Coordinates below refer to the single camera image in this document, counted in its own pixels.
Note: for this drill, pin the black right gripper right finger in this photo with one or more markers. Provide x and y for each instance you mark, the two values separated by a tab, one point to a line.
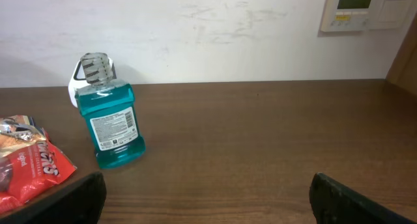
334	203

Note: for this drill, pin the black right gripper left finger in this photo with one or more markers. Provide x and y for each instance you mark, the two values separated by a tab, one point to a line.
80	202

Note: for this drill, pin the red skittles candy bag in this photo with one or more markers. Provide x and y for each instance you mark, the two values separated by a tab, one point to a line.
30	171

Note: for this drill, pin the silver black snack packet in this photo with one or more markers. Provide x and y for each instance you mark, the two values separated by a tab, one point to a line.
19	131

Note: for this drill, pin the blue mouthwash bottle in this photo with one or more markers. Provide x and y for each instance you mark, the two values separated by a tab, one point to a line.
107	105

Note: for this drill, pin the white barcode scanner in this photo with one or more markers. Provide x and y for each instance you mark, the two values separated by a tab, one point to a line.
75	80

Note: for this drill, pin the wooden door frame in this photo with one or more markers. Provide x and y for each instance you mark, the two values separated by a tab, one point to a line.
403	69

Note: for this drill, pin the wall control panel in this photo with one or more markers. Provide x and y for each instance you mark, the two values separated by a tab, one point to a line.
362	15

